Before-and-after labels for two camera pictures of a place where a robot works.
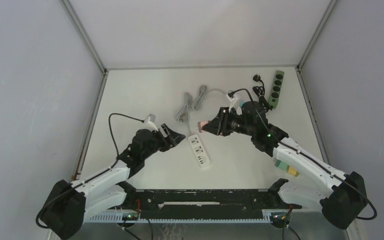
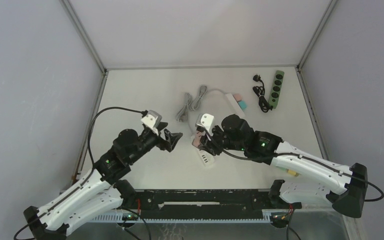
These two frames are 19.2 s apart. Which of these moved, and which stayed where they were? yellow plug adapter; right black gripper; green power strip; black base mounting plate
Moved: right black gripper
Stayed: black base mounting plate; yellow plug adapter; green power strip
